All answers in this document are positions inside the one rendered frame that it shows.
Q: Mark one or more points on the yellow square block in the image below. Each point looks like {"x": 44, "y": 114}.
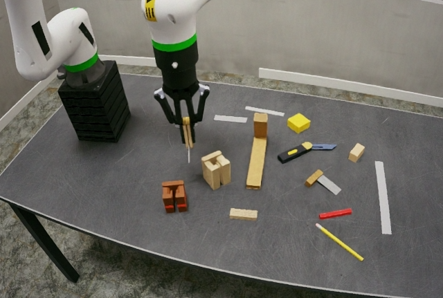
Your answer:
{"x": 298, "y": 123}

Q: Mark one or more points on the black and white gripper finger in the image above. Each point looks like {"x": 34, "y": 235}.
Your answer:
{"x": 204, "y": 91}
{"x": 177, "y": 119}

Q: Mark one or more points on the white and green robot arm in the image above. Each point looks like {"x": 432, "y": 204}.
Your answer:
{"x": 70, "y": 47}

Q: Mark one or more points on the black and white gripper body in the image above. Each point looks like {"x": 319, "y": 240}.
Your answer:
{"x": 179, "y": 81}

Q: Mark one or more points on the red flat bar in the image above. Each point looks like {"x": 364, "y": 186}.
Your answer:
{"x": 335, "y": 214}

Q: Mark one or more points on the try square with wooden stock and grey blade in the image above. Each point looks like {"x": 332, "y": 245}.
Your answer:
{"x": 318, "y": 176}

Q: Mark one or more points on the yellow pencil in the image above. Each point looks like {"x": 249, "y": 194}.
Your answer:
{"x": 339, "y": 242}

